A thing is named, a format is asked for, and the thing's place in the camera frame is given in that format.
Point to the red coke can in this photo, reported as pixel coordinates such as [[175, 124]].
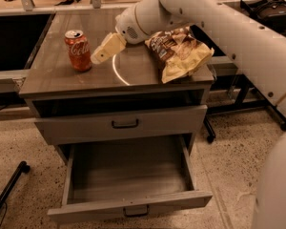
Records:
[[78, 48]]

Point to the closed grey upper drawer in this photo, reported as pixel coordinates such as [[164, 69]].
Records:
[[123, 125]]

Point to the brown yellow chip bag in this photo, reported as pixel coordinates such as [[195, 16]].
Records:
[[178, 53]]

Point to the black stand leg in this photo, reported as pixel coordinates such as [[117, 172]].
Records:
[[22, 168]]

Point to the open grey lower drawer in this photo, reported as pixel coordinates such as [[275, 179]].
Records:
[[128, 178]]

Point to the black rolling side table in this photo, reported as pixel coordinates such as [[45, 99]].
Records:
[[244, 99]]

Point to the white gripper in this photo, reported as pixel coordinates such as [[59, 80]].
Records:
[[128, 28]]

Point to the grey drawer cabinet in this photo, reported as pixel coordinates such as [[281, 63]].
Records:
[[128, 82]]

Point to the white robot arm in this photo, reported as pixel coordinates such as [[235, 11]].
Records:
[[270, 200]]

